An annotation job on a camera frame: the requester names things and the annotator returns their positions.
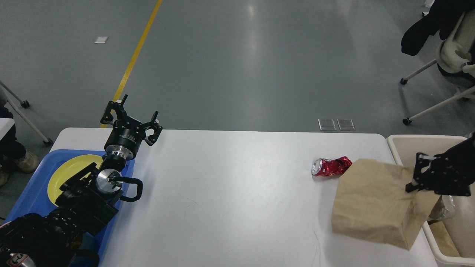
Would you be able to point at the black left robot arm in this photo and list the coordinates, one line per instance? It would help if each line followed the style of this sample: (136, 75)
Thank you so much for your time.
(86, 201)

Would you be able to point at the brown paper bag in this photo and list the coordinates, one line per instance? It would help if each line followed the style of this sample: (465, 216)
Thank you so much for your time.
(372, 204)

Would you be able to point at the floor outlet cover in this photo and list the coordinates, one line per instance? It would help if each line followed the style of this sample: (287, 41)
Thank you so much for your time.
(327, 125)
(346, 125)

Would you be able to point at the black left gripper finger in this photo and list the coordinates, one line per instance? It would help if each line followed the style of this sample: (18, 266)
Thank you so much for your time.
(115, 115)
(149, 132)

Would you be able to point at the beige plastic bin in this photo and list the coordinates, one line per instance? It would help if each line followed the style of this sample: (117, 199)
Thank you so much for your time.
(460, 227)

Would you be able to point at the right floor outlet cover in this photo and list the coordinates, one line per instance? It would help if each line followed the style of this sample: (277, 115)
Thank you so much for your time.
(346, 125)

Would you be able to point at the blue plastic tray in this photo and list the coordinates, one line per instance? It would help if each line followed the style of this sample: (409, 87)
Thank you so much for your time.
(34, 199)

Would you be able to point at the left floor outlet cover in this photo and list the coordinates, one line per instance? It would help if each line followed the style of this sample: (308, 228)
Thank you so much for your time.
(327, 125)

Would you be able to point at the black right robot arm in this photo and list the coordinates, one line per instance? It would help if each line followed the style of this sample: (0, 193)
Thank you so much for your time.
(448, 173)

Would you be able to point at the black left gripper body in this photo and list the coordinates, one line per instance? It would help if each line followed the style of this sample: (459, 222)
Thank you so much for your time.
(124, 142)

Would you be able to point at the teal mug yellow inside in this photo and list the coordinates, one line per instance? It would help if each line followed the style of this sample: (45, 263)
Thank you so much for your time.
(88, 243)

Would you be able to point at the yellow plastic plate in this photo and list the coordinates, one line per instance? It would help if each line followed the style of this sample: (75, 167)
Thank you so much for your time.
(66, 171)

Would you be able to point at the white office chair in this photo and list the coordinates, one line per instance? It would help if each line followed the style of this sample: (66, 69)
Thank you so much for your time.
(452, 56)

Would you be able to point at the brown paper in bin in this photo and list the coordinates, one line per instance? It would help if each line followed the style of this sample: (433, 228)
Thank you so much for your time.
(443, 239)

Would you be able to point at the crushed red soda can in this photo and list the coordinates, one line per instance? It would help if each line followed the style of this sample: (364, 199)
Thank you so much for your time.
(330, 167)

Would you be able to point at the silver foil bag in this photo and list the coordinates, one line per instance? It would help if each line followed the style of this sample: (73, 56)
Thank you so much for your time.
(443, 209)

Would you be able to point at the person's beige shoe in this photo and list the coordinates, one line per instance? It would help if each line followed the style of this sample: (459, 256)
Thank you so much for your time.
(27, 163)

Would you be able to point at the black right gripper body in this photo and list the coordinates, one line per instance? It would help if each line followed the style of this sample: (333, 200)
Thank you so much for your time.
(452, 172)

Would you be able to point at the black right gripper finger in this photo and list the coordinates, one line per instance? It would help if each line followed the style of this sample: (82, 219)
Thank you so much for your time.
(420, 180)

